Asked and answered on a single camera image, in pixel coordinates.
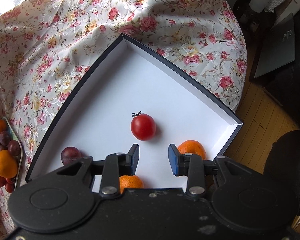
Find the purple plum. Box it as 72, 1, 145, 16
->
61, 146, 82, 165
0, 131, 11, 147
7, 140, 21, 156

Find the orange mandarin right in box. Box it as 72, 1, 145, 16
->
177, 140, 206, 159

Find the orange mandarin in box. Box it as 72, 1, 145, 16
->
177, 140, 206, 159
119, 175, 144, 193

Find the orange mandarin left in box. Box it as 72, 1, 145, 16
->
119, 175, 144, 193

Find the red tomato in box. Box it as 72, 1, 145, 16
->
130, 111, 157, 141

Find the white box with dark rim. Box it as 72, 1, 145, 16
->
26, 35, 243, 189

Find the black chair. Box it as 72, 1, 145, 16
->
263, 129, 300, 216

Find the green fruit plate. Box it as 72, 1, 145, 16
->
2, 117, 24, 190

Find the red cherry tomato on plate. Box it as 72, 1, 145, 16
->
5, 183, 15, 193

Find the large orange with stem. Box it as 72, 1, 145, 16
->
0, 150, 18, 179

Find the small orange kumquat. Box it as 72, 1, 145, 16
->
0, 119, 7, 133

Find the floral tablecloth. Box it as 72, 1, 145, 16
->
0, 0, 248, 240

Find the dark cabinet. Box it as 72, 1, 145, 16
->
250, 12, 300, 86

